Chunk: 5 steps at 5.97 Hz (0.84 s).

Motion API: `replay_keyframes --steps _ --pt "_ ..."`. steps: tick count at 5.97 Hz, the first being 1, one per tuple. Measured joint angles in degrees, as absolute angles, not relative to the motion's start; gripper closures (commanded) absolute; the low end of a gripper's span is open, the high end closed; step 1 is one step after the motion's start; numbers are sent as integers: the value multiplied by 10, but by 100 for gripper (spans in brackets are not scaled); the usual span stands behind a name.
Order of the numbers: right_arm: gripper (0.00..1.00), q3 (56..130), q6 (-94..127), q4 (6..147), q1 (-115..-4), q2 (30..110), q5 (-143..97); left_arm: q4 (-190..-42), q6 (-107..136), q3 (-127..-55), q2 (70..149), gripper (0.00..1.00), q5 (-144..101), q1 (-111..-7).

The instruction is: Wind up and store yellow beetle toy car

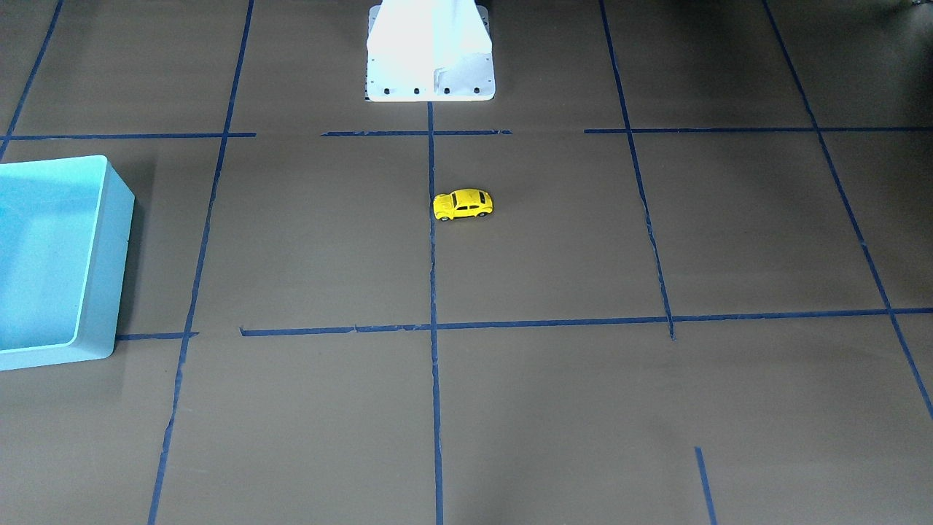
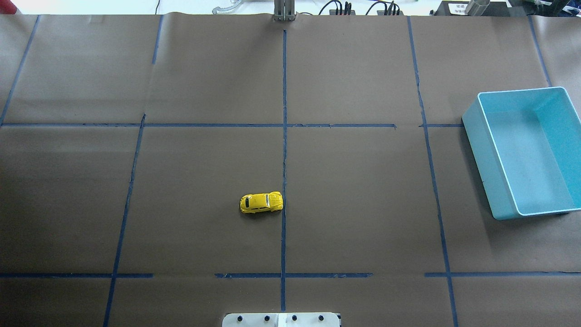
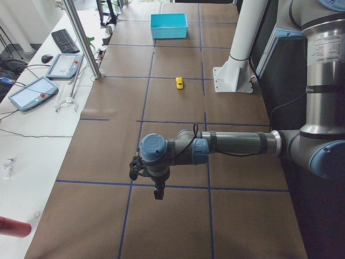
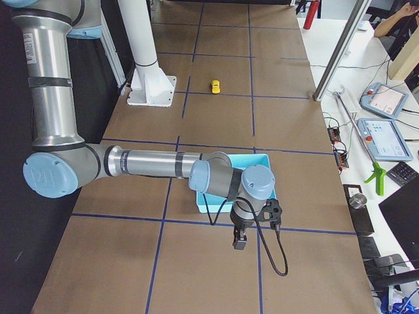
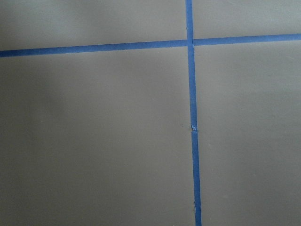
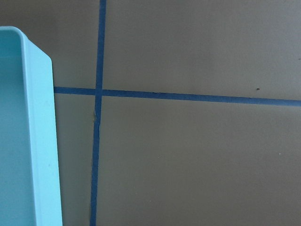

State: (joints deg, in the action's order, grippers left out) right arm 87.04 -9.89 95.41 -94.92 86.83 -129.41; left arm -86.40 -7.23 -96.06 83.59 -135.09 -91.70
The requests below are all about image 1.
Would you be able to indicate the yellow beetle toy car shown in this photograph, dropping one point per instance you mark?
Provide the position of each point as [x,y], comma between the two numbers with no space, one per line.
[462,203]

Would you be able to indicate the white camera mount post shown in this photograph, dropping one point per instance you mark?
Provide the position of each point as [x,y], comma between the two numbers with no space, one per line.
[429,51]

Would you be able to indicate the light blue plastic bin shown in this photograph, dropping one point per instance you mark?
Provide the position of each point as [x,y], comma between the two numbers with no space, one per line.
[65,227]

